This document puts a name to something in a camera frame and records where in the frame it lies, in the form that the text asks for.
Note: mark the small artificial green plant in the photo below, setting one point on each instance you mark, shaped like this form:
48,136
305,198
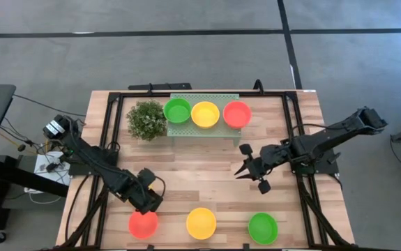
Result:
146,120

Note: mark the white power strip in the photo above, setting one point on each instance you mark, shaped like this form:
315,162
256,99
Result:
60,178

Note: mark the green perforated metal shelf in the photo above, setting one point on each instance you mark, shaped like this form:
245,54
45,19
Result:
186,130

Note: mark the green plastic mini bowl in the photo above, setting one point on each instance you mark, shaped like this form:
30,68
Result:
263,228
177,112

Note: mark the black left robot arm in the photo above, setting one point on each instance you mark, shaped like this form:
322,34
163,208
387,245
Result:
95,160

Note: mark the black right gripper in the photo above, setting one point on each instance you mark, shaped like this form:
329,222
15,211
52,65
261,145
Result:
266,158

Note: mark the orange plastic mini bowl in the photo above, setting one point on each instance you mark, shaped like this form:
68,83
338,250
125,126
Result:
237,115
143,226

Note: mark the black desk foot bar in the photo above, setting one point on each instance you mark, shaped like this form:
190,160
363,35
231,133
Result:
19,174

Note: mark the black bar device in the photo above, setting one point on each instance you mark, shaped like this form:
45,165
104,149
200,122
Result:
162,86

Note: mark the black frame clamp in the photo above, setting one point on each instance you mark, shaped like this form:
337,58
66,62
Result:
258,85

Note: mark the black aluminium table frame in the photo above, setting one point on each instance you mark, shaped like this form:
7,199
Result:
141,94

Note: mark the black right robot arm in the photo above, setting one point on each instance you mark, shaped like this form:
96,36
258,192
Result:
343,129

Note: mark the yellow plastic mini bowl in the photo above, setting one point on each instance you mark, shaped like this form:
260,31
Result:
205,115
201,223

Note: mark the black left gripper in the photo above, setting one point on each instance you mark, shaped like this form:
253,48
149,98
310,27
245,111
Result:
144,198

